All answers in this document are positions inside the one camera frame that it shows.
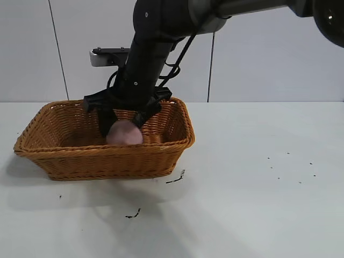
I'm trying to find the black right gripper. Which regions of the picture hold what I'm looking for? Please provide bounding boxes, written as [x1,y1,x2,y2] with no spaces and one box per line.
[83,87,173,137]

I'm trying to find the pink peach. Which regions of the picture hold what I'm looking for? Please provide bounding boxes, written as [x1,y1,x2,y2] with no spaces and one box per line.
[106,120,144,146]

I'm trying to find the brown woven wicker basket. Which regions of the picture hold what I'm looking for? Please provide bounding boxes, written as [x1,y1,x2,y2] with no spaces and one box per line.
[13,96,196,181]

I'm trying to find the short black camera cable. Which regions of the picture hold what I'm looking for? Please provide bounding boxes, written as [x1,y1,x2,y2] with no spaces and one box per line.
[106,71,119,91]

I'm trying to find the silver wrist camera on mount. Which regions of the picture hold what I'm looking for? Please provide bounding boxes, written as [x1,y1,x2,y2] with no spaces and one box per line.
[89,47,133,68]

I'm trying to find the black coiled arm cable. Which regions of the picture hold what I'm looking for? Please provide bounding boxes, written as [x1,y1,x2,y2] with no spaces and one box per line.
[155,25,202,89]

